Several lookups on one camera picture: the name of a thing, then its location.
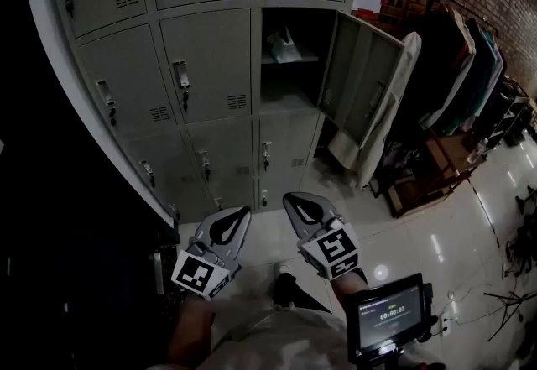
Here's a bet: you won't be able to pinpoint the clear plastic bottle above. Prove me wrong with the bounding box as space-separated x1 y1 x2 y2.
467 138 490 164

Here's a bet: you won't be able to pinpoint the grey locker door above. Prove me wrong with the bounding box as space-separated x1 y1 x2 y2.
317 9 406 149

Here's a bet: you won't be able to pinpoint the person's white shirt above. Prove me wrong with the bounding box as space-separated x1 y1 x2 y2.
146 304 446 370

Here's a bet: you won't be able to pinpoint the black metal shelf rack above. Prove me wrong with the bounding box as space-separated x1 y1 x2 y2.
486 74 532 148

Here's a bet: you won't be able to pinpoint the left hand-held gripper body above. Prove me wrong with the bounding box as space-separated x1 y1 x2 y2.
170 236 242 301

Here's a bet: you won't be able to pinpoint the person's right forearm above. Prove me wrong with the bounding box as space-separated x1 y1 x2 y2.
331 269 371 311

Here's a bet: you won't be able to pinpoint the brown wooden stool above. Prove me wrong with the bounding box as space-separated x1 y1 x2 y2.
383 128 487 218

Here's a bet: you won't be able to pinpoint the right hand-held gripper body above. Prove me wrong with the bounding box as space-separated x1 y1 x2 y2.
298 215 360 280

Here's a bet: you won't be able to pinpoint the grey metal locker cabinet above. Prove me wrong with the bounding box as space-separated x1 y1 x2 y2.
23 0 364 231

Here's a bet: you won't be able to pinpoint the clothes rack with garments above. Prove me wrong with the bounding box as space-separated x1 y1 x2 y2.
419 0 509 137

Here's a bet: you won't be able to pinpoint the black chair base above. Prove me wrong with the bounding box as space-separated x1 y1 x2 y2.
514 185 537 218

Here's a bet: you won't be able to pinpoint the black tripod stand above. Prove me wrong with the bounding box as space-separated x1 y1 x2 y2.
483 279 537 342

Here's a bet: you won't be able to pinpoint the clear plastic bag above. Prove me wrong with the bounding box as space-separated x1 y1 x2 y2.
266 26 303 65

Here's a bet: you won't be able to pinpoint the black tangled cables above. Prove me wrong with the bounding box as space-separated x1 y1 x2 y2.
503 215 537 279

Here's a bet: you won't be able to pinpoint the black mounted screen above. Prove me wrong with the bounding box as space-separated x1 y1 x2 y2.
343 273 434 363

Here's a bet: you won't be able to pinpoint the person's left forearm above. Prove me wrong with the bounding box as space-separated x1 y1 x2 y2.
167 291 216 367

